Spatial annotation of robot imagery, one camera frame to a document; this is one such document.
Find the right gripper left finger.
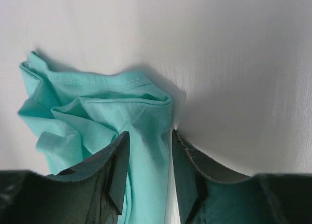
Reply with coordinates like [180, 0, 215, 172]
[0, 131, 130, 224]

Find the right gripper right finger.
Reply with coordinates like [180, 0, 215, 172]
[172, 130, 312, 224]

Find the teal t shirt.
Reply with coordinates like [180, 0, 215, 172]
[18, 53, 172, 224]

